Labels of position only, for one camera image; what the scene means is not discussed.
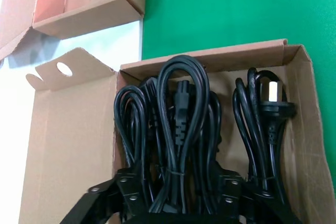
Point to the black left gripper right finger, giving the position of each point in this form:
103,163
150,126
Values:
232,191

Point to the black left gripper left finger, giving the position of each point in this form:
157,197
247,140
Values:
128,187

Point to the cardboard box with hole-less lid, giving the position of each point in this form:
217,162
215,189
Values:
78,142

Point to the cardboard box with holed lid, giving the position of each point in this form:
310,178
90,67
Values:
86,22

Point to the green table cloth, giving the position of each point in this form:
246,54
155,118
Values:
236,6

